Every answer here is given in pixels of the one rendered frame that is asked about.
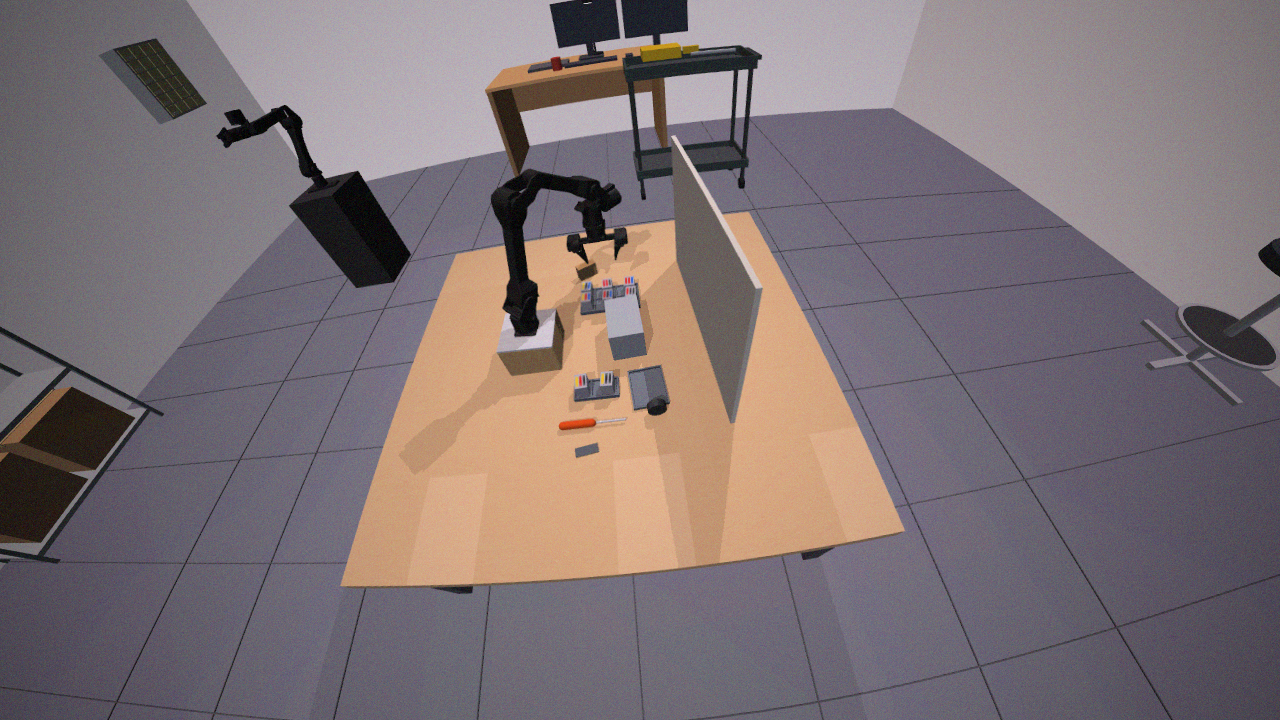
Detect orange-handled screwdriver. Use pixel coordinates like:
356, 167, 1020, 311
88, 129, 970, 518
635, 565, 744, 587
559, 418, 626, 430

